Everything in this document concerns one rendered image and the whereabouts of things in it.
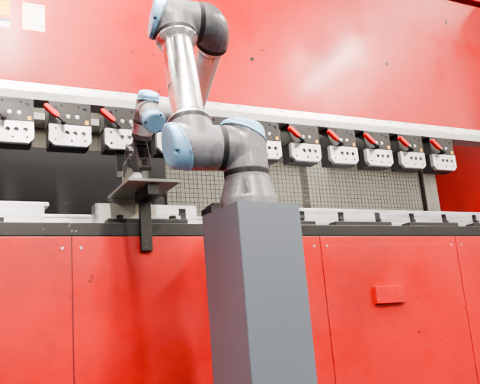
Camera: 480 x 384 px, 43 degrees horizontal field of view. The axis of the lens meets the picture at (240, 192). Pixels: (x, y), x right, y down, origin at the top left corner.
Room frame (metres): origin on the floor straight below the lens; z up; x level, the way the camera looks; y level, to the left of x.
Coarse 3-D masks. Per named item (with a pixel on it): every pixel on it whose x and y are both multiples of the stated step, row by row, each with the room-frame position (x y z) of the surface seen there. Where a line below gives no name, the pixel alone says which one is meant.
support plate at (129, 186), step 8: (120, 184) 2.02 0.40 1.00; (128, 184) 2.00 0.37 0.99; (136, 184) 2.01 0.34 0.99; (144, 184) 2.01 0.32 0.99; (160, 184) 2.03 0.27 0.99; (168, 184) 2.04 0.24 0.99; (176, 184) 2.05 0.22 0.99; (112, 192) 2.12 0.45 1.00; (120, 192) 2.09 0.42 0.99; (128, 192) 2.10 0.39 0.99; (160, 192) 2.14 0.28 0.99
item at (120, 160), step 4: (116, 152) 2.20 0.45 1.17; (120, 152) 2.21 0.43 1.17; (116, 156) 2.20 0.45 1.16; (120, 156) 2.21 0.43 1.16; (116, 160) 2.21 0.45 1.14; (120, 160) 2.21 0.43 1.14; (124, 160) 2.21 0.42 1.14; (116, 164) 2.21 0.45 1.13; (120, 164) 2.21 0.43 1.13; (116, 168) 2.21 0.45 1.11; (120, 168) 2.20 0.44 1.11; (132, 168) 2.23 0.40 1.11; (136, 168) 2.23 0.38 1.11; (120, 172) 2.21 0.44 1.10; (136, 172) 2.24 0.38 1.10; (120, 176) 2.21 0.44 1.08; (132, 176) 2.23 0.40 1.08; (136, 176) 2.24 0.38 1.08; (140, 176) 2.25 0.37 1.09
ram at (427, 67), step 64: (64, 0) 2.09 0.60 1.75; (128, 0) 2.20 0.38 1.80; (192, 0) 2.33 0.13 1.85; (256, 0) 2.47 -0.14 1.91; (320, 0) 2.63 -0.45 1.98; (384, 0) 2.81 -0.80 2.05; (0, 64) 1.98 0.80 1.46; (64, 64) 2.08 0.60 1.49; (128, 64) 2.19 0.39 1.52; (256, 64) 2.46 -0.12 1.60; (320, 64) 2.61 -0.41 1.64; (384, 64) 2.79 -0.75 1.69; (448, 64) 2.99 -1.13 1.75; (320, 128) 2.62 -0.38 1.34; (384, 128) 2.76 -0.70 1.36
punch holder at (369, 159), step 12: (360, 132) 2.72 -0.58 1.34; (372, 132) 2.72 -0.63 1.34; (360, 144) 2.73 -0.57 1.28; (384, 144) 2.75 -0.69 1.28; (360, 156) 2.74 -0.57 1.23; (372, 156) 2.71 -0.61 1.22; (384, 156) 2.74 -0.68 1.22; (360, 168) 2.76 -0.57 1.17; (372, 168) 2.78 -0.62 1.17; (384, 168) 2.79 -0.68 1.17
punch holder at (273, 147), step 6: (258, 120) 2.45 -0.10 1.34; (264, 126) 2.46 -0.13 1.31; (270, 126) 2.47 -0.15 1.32; (276, 126) 2.49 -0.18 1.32; (270, 132) 2.47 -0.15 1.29; (276, 132) 2.48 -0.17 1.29; (270, 138) 2.47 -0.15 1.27; (270, 144) 2.47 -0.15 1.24; (276, 144) 2.48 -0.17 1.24; (270, 150) 2.47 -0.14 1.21; (276, 150) 2.48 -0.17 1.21; (270, 156) 2.46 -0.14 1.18; (276, 156) 2.48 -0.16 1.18; (270, 162) 2.53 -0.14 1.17
